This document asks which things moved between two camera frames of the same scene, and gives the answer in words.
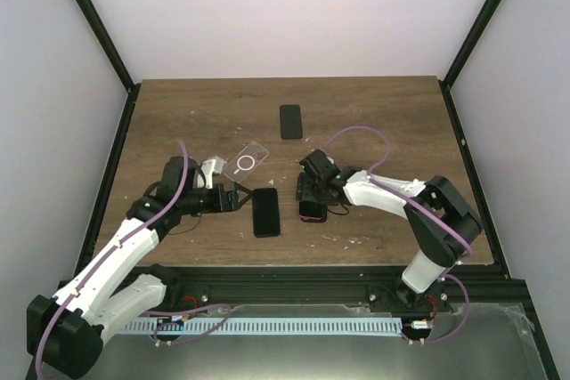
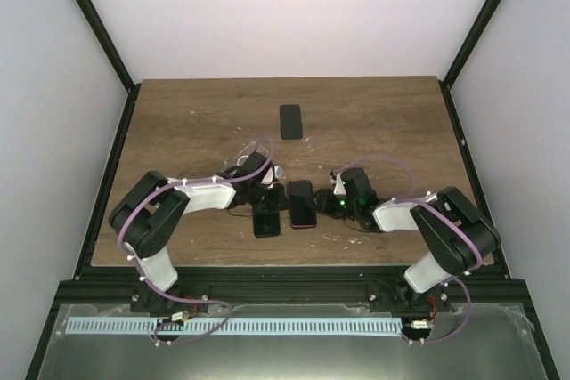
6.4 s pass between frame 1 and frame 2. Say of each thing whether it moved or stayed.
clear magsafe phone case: stayed
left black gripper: moved
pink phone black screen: moved
